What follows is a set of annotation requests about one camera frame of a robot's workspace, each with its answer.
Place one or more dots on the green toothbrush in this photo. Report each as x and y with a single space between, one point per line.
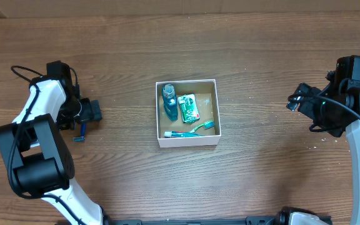
206 125

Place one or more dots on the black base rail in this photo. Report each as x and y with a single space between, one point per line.
287 215

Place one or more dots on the blue mouthwash bottle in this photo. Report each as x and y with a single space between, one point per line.
170 101

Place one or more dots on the blue pen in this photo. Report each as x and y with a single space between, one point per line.
81 138

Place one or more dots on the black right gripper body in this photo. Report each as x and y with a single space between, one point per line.
325 115

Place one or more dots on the green floss pack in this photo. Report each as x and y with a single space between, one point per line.
188 108

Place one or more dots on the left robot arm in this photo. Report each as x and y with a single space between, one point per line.
38 162

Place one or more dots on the teal toothpaste tube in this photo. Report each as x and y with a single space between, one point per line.
177 134

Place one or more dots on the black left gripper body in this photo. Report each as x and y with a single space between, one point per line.
78 110

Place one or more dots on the white cardboard box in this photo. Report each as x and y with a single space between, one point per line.
207 105

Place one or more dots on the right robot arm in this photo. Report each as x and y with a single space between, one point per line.
336 110

